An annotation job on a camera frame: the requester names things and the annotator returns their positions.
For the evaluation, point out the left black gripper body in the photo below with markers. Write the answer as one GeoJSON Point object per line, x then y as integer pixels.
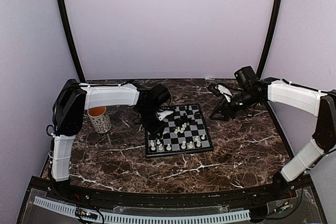
{"type": "Point", "coordinates": [149, 123]}

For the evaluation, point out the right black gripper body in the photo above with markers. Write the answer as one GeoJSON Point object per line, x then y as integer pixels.
{"type": "Point", "coordinates": [225, 105]}

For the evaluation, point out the black grey chessboard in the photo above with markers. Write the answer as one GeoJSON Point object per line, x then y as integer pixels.
{"type": "Point", "coordinates": [184, 124]}

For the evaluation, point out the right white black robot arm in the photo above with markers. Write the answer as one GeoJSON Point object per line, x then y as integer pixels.
{"type": "Point", "coordinates": [315, 103]}

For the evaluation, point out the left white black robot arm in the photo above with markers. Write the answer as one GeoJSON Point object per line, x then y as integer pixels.
{"type": "Point", "coordinates": [76, 99]}

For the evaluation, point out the white patterned mug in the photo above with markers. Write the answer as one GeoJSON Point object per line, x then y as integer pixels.
{"type": "Point", "coordinates": [100, 119]}

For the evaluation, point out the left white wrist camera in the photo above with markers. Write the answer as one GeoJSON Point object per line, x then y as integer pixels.
{"type": "Point", "coordinates": [163, 114]}

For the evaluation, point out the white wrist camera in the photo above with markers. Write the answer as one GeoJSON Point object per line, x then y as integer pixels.
{"type": "Point", "coordinates": [220, 91]}
{"type": "Point", "coordinates": [163, 114]}

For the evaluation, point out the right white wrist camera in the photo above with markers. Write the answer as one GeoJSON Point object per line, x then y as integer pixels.
{"type": "Point", "coordinates": [220, 91]}

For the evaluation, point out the white slotted cable duct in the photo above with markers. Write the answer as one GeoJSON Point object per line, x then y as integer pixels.
{"type": "Point", "coordinates": [138, 215]}

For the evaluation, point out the black front rail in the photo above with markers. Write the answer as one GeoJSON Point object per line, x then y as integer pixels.
{"type": "Point", "coordinates": [248, 197]}

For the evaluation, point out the right black frame post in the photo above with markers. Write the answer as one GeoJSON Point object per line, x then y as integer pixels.
{"type": "Point", "coordinates": [269, 37]}

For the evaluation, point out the black frame post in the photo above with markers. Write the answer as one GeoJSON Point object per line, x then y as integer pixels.
{"type": "Point", "coordinates": [70, 40]}
{"type": "Point", "coordinates": [269, 37]}

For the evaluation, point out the left black frame post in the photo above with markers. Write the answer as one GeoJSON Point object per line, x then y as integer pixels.
{"type": "Point", "coordinates": [70, 40]}

